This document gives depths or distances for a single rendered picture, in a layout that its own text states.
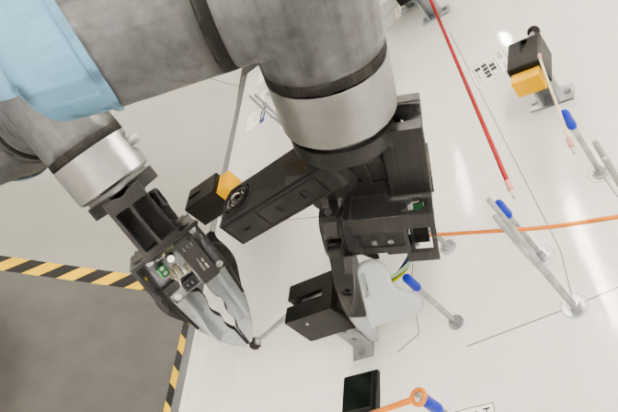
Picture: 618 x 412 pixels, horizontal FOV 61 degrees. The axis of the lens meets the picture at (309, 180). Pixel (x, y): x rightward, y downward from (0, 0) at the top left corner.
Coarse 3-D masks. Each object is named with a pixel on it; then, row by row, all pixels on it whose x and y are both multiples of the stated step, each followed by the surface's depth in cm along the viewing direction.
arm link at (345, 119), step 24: (384, 72) 29; (336, 96) 28; (360, 96) 29; (384, 96) 30; (288, 120) 31; (312, 120) 29; (336, 120) 29; (360, 120) 30; (384, 120) 31; (312, 144) 31; (336, 144) 30
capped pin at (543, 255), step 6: (498, 204) 41; (504, 204) 42; (504, 210) 42; (510, 216) 42; (516, 222) 43; (522, 234) 44; (528, 240) 44; (534, 246) 45; (540, 252) 45; (546, 252) 46; (540, 258) 46; (546, 258) 45
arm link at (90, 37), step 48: (0, 0) 25; (48, 0) 24; (96, 0) 24; (144, 0) 24; (192, 0) 24; (0, 48) 25; (48, 48) 25; (96, 48) 25; (144, 48) 25; (192, 48) 25; (48, 96) 26; (96, 96) 26; (144, 96) 28
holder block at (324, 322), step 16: (304, 288) 50; (320, 288) 49; (304, 304) 49; (320, 304) 47; (336, 304) 47; (288, 320) 49; (304, 320) 48; (320, 320) 48; (336, 320) 48; (304, 336) 51; (320, 336) 50
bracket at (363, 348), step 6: (348, 330) 51; (354, 330) 51; (342, 336) 52; (348, 336) 52; (354, 336) 52; (360, 336) 52; (348, 342) 53; (354, 342) 53; (360, 342) 53; (366, 342) 52; (372, 342) 52; (354, 348) 54; (360, 348) 53; (366, 348) 52; (372, 348) 52; (354, 354) 53; (360, 354) 52; (366, 354) 52; (372, 354) 52; (354, 360) 53
